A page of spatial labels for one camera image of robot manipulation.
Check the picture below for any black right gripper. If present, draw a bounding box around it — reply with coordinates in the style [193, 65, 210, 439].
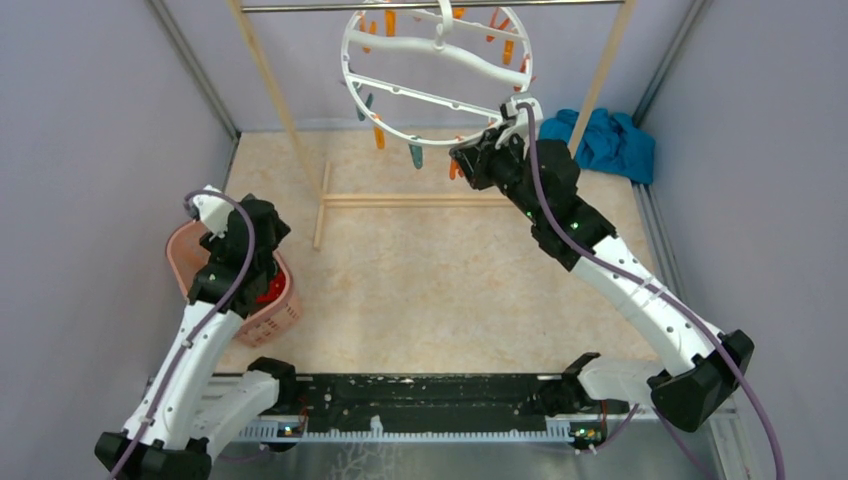
[453, 124, 545, 223]

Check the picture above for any orange clothes peg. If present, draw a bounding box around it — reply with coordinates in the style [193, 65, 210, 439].
[449, 159, 464, 180]

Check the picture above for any red snowflake sock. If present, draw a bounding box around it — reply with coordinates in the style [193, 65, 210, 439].
[257, 268, 288, 307]

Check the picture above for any white round clip hanger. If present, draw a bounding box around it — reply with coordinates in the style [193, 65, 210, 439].
[340, 1, 535, 169]

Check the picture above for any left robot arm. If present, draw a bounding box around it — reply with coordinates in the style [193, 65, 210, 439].
[95, 188, 300, 479]

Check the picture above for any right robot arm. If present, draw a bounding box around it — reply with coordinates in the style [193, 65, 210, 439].
[449, 129, 754, 432]

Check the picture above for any pink plastic laundry basket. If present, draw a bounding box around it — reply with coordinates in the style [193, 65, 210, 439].
[165, 221, 302, 347]

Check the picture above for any blue crumpled cloth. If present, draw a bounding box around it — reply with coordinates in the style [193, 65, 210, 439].
[536, 108, 656, 185]

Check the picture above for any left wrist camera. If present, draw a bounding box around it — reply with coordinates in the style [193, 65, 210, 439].
[184, 184, 235, 238]

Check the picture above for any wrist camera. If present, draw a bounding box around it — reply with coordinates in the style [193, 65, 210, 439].
[495, 92, 543, 149]
[184, 184, 235, 238]

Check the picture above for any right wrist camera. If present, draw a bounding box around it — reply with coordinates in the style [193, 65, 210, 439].
[495, 92, 543, 149]

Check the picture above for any wooden rack frame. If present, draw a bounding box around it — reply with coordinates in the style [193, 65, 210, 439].
[225, 0, 637, 252]

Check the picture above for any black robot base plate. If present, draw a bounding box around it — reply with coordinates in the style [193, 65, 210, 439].
[236, 373, 631, 435]

